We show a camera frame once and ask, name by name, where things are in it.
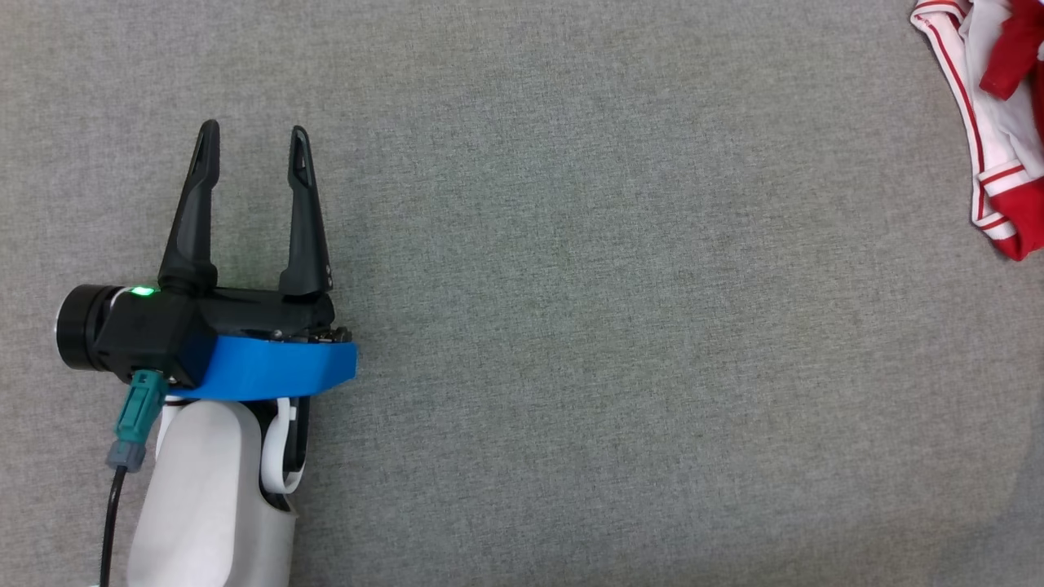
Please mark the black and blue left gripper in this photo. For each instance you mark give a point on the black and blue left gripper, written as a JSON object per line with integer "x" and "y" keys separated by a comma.
{"x": 277, "y": 367}

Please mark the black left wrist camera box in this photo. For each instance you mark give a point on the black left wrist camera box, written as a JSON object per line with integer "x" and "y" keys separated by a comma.
{"x": 155, "y": 334}

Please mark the red and white basketball jersey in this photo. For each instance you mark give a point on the red and white basketball jersey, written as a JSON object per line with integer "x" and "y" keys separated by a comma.
{"x": 999, "y": 147}

